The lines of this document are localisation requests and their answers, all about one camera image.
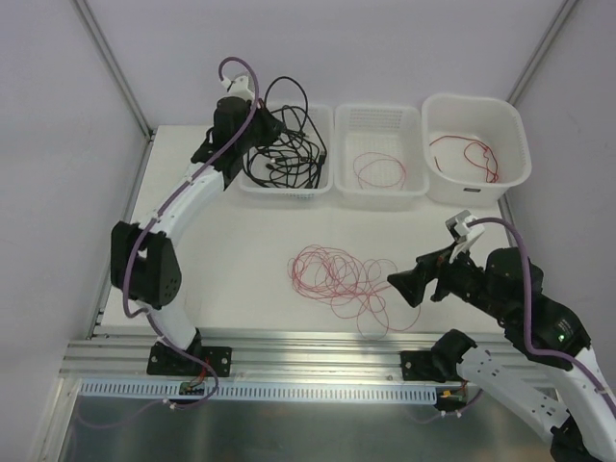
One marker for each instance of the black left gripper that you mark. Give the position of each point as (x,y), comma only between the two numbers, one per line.
(269,127)

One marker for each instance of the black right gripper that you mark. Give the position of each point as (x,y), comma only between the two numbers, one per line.
(437,271)

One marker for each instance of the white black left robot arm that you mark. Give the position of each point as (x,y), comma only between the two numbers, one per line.
(144,264)

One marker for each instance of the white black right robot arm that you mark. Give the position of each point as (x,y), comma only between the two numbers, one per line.
(579,425)

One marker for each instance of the white perforated left basket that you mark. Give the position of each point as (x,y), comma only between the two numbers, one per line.
(299,164)

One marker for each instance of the white perforated basket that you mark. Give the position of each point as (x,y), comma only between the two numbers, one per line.
(299,164)
(379,157)

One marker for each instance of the white perforated middle basket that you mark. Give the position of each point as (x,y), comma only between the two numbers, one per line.
(379,157)

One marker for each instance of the white deep right basket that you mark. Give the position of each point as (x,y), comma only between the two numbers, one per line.
(475,149)

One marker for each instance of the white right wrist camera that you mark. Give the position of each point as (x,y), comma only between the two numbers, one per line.
(464,232)

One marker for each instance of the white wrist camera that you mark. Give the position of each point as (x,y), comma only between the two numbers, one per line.
(240,86)
(464,232)

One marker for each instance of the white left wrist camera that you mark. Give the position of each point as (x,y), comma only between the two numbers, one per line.
(240,86)

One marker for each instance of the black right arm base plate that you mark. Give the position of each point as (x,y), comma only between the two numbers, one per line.
(418,365)

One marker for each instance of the aluminium rail frame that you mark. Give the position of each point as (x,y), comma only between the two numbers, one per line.
(237,290)

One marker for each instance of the left aluminium corner post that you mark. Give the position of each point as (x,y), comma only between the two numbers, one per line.
(108,57)

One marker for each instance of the aluminium corner post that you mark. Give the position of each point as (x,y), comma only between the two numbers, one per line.
(542,50)
(108,57)

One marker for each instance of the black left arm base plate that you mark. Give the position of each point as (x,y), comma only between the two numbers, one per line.
(164,361)

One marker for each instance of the right aluminium corner post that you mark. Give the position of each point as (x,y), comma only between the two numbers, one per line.
(542,50)

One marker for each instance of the white slotted cable duct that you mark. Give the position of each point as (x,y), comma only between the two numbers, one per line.
(259,391)

